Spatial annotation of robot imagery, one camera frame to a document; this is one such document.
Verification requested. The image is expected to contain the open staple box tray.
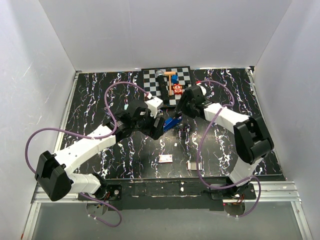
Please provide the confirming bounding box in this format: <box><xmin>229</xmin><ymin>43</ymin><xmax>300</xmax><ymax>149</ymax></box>
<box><xmin>187</xmin><ymin>161</ymin><xmax>203</xmax><ymax>171</ymax></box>

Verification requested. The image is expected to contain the blue black stapler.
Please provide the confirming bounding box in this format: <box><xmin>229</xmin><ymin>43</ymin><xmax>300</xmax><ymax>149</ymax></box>
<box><xmin>163</xmin><ymin>116</ymin><xmax>182</xmax><ymax>133</ymax></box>

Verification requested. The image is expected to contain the purple cable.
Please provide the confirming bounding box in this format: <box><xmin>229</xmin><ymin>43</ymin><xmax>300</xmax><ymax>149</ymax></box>
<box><xmin>25</xmin><ymin>81</ymin><xmax>153</xmax><ymax>228</ymax></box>
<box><xmin>195</xmin><ymin>80</ymin><xmax>262</xmax><ymax>218</ymax></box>

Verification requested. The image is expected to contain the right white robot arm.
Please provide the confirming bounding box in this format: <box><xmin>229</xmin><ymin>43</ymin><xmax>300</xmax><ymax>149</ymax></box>
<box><xmin>175</xmin><ymin>84</ymin><xmax>274</xmax><ymax>199</ymax></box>

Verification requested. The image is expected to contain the aluminium frame rail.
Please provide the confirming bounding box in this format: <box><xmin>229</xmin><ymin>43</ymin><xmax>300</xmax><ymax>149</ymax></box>
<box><xmin>21</xmin><ymin>72</ymin><xmax>81</xmax><ymax>237</ymax></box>

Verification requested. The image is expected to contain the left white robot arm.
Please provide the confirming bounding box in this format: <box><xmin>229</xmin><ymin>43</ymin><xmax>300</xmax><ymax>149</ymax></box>
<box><xmin>35</xmin><ymin>97</ymin><xmax>165</xmax><ymax>202</ymax></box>

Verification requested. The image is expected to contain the red white staple box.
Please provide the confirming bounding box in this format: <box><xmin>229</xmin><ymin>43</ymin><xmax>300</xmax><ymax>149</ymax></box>
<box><xmin>158</xmin><ymin>154</ymin><xmax>173</xmax><ymax>164</ymax></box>

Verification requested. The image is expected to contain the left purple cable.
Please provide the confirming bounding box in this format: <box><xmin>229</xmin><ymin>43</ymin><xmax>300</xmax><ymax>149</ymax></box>
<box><xmin>25</xmin><ymin>81</ymin><xmax>153</xmax><ymax>228</ymax></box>

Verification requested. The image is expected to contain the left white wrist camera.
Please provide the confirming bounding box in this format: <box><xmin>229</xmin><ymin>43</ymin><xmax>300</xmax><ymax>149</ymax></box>
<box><xmin>145</xmin><ymin>97</ymin><xmax>164</xmax><ymax>118</ymax></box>

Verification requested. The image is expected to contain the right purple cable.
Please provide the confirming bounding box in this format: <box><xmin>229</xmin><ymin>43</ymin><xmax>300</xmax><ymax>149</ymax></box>
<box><xmin>195</xmin><ymin>80</ymin><xmax>262</xmax><ymax>218</ymax></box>

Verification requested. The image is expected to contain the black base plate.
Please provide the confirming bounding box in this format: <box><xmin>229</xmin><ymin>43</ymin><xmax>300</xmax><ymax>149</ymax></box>
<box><xmin>77</xmin><ymin>174</ymin><xmax>276</xmax><ymax>212</ymax></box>

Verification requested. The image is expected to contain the blue toy block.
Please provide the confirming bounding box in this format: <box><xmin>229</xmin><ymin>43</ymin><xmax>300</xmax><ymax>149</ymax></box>
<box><xmin>171</xmin><ymin>74</ymin><xmax>179</xmax><ymax>85</ymax></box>

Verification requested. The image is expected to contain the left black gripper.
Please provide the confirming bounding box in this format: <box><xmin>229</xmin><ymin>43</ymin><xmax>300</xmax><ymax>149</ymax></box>
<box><xmin>132</xmin><ymin>109</ymin><xmax>165</xmax><ymax>140</ymax></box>

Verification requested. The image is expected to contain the wooden toy hammer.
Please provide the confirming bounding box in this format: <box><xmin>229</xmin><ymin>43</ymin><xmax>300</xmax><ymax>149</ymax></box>
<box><xmin>164</xmin><ymin>71</ymin><xmax>176</xmax><ymax>96</ymax></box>

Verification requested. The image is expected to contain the black microphone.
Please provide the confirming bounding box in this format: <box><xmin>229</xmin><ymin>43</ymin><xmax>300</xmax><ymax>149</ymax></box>
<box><xmin>155</xmin><ymin>69</ymin><xmax>170</xmax><ymax>105</ymax></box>

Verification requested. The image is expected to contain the black white checkerboard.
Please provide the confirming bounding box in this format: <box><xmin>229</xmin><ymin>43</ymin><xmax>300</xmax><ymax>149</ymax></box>
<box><xmin>142</xmin><ymin>66</ymin><xmax>196</xmax><ymax>111</ymax></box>

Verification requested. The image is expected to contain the red toy figure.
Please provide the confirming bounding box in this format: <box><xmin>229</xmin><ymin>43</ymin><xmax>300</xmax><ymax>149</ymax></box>
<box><xmin>172</xmin><ymin>83</ymin><xmax>183</xmax><ymax>95</ymax></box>

